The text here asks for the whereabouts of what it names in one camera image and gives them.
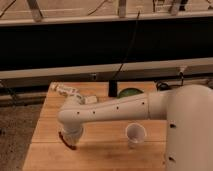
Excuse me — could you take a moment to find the black camera post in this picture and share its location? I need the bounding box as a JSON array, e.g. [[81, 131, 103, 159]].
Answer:
[[108, 80, 117, 97]]

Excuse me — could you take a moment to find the green bowl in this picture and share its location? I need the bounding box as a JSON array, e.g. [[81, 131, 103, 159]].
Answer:
[[118, 88, 143, 98]]

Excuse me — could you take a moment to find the black cable to post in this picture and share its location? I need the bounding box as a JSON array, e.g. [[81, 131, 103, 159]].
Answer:
[[111, 10, 141, 82]]

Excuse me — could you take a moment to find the white plastic bottle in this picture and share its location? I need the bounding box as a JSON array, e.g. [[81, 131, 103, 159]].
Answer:
[[51, 84, 78, 96]]

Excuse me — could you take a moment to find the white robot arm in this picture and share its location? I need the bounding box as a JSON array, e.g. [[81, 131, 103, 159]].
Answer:
[[58, 85, 213, 171]]

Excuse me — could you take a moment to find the wooden cutting board table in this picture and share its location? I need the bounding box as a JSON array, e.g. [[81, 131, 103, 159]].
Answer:
[[23, 90, 166, 171]]

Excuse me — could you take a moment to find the dark red pepper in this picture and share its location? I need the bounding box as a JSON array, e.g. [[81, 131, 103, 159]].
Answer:
[[58, 132, 77, 150]]

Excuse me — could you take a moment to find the black cable on floor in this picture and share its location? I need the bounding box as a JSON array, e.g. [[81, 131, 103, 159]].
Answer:
[[155, 71, 185, 92]]

